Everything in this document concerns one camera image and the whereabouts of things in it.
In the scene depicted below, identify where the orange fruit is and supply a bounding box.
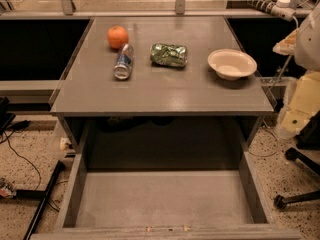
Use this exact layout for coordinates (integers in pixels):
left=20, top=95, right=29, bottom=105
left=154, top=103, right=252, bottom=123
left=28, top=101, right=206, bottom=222
left=107, top=26, right=129, bottom=49

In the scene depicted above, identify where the black chair base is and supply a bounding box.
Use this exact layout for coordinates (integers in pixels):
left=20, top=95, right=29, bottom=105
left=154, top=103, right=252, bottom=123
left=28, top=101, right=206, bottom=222
left=273, top=146, right=320, bottom=210

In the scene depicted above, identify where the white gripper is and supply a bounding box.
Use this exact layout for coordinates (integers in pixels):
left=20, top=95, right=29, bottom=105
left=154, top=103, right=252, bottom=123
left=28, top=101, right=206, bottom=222
left=272, top=4, right=320, bottom=139

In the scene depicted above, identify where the black metal floor bar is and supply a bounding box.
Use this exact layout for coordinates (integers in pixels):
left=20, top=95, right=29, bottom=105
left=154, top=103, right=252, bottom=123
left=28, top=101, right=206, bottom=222
left=15, top=161, right=65, bottom=240

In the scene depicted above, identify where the white bowl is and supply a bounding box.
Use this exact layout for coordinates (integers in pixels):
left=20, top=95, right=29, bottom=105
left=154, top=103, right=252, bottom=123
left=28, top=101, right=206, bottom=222
left=207, top=49, right=257, bottom=81

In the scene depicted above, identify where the small red white floor item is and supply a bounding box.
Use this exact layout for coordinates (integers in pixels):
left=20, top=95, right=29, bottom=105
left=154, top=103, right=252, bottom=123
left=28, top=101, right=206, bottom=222
left=0, top=178, right=16, bottom=198

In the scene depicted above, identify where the white power cord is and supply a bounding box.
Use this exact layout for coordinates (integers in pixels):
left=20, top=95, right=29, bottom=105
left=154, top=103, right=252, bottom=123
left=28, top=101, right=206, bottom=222
left=266, top=15, right=301, bottom=95

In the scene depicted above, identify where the open grey top drawer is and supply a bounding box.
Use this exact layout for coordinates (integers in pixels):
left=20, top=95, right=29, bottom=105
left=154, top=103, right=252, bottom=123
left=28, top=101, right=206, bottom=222
left=31, top=116, right=301, bottom=240

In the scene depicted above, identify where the grey cabinet with top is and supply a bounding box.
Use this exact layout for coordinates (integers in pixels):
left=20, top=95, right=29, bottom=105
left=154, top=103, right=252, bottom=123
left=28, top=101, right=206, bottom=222
left=49, top=16, right=275, bottom=155

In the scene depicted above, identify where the blue silver soda can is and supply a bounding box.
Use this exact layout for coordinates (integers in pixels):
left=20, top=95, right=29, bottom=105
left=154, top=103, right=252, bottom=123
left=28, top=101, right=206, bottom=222
left=113, top=43, right=134, bottom=80

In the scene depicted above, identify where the crushed green can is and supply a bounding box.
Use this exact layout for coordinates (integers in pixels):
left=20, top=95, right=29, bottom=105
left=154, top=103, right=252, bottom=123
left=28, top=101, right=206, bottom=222
left=150, top=43, right=188, bottom=67

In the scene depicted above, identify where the black device at left edge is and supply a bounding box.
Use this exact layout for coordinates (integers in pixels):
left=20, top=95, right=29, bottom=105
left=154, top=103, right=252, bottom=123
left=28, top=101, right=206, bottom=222
left=0, top=97, right=16, bottom=135

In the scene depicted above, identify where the black floor cable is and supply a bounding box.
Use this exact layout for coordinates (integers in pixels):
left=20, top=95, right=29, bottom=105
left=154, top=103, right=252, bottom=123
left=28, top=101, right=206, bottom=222
left=0, top=119, right=43, bottom=192

